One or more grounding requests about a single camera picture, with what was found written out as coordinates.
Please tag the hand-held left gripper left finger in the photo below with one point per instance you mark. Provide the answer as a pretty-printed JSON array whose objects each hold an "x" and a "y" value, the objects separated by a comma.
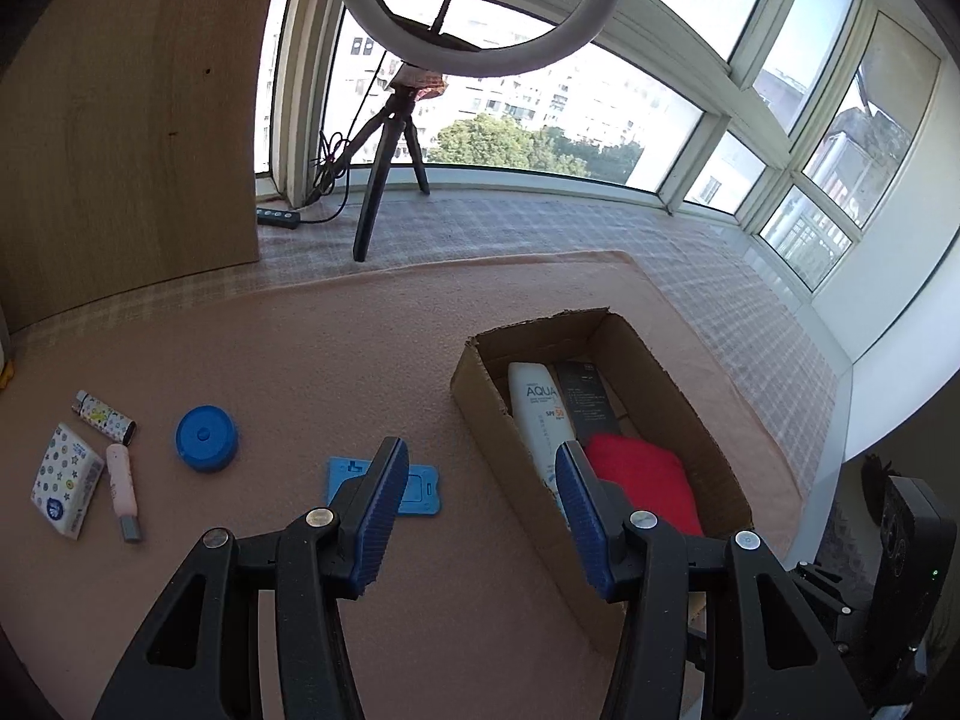
[{"x": 382, "y": 510}]

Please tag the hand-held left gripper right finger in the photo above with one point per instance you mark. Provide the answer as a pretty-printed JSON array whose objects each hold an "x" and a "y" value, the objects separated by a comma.
[{"x": 577, "y": 517}]

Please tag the blue phone stand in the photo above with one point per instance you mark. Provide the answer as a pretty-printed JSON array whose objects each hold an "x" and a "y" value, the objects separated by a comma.
[{"x": 420, "y": 491}]

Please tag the red fabric pouch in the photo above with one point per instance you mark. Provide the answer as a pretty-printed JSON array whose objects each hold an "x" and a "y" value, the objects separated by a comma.
[{"x": 645, "y": 472}]

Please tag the white sunscreen bottle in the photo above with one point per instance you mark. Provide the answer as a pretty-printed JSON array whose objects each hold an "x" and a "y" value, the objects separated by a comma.
[{"x": 536, "y": 405}]

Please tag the black slim box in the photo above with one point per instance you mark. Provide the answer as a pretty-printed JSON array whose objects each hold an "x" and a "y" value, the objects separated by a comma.
[{"x": 589, "y": 397}]

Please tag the cardboard box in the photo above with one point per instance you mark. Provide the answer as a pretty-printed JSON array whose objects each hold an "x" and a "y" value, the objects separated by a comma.
[{"x": 480, "y": 382}]

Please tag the blue round case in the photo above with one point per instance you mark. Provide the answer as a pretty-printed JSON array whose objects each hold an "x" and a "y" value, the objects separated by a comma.
[{"x": 206, "y": 439}]

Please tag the pink tube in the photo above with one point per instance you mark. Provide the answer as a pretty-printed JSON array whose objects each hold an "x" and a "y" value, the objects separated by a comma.
[{"x": 120, "y": 484}]

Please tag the patterned lighter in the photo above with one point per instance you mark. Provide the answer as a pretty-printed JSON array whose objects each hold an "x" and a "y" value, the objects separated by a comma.
[{"x": 105, "y": 418}]

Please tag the patterned tissue pack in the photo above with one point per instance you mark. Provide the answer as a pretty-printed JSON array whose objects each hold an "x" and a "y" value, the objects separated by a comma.
[{"x": 64, "y": 476}]

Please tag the checked cloth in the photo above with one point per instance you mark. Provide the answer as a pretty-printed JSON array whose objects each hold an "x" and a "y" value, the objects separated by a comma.
[{"x": 600, "y": 240}]

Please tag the black tripod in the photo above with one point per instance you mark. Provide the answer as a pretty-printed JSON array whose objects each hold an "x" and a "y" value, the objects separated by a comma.
[{"x": 373, "y": 202}]

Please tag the black power strip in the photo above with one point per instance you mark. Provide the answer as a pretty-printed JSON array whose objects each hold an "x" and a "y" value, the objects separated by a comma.
[{"x": 277, "y": 217}]

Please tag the large wooden board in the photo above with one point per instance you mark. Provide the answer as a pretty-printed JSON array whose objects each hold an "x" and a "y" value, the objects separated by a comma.
[{"x": 135, "y": 127}]

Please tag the white window frame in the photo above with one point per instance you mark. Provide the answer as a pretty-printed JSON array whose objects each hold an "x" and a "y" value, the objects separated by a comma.
[{"x": 675, "y": 37}]

